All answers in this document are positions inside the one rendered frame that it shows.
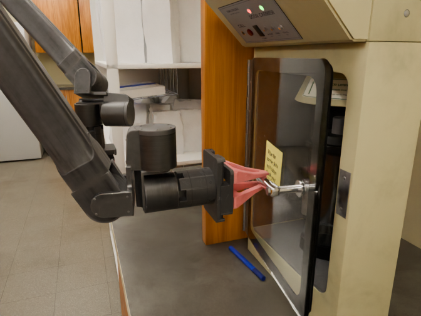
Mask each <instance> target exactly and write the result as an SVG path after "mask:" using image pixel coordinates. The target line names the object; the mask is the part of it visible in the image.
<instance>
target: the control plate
mask: <svg viewBox="0 0 421 316"><path fill-rule="evenodd" d="M259 5H261V6H263V8H264V11H262V10H261V9H260V8H259ZM247 8H248V9H250V10H251V11H252V14H250V13H249V12H248V11H247ZM218 10H219V11H220V12H221V13H222V14H223V15H224V17H225V18H226V19H227V20H228V22H230V24H231V25H232V26H233V28H234V29H235V30H236V31H237V32H238V33H239V35H240V36H241V37H242V38H243V40H244V41H245V42H246V43H259V42H268V41H284V40H301V39H303V38H302V37H301V35H300V34H299V33H298V31H297V30H296V28H295V27H294V26H293V24H292V23H291V21H290V20H289V19H288V17H287V16H286V15H285V13H284V12H283V10H282V9H281V8H280V7H279V5H278V4H277V2H276V1H275V0H240V1H237V2H234V3H231V4H228V5H225V6H223V7H220V8H218ZM279 24H281V25H282V26H283V29H278V28H279ZM254 25H257V26H258V27H259V29H260V30H261V31H262V32H263V34H264V35H265V36H259V34H258V33H257V32H256V30H255V29H254V28H253V27H252V26H254ZM271 25H272V26H274V27H275V28H276V29H275V30H272V31H271ZM264 27H267V29H268V31H265V32H264V31H263V29H264ZM247 29H250V30H251V31H252V32H253V35H252V36H250V35H249V34H248V33H247ZM241 31H243V32H245V34H246V35H243V34H242V33H241Z"/></svg>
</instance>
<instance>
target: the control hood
mask: <svg viewBox="0 0 421 316"><path fill-rule="evenodd" d="M204 1H205V2H206V3H207V4H208V5H209V6H210V8H211V9H212V10H213V11H214V12H215V13H216V14H217V16H218V17H219V18H220V20H221V21H222V22H223V23H224V24H225V25H226V26H227V28H228V29H229V30H230V32H231V33H232V34H233V35H234V36H235V37H236V39H237V40H238V41H239V42H240V44H242V45H243V46H244V47H265V46H289V45H315V44H328V43H352V42H365V41H366V40H367V39H368V30H369V24H370V14H371V8H372V0H275V1H276V2H277V4H278V5H279V7H280V8H281V9H282V10H283V12H284V13H285V15H286V16H287V17H288V19H289V20H290V21H291V23H292V24H293V26H294V27H295V28H296V30H297V31H298V33H299V34H300V35H301V37H302V38H303V39H293V40H284V41H268V42H259V43H246V42H245V41H244V40H243V38H242V37H241V36H240V35H239V33H238V32H237V31H236V30H235V29H234V28H233V26H232V25H231V24H230V22H228V20H227V19H226V18H225V17H224V15H223V14H222V13H221V12H220V11H219V10H218V8H220V7H223V6H225V5H228V4H231V3H234V2H237V1H240V0H204Z"/></svg>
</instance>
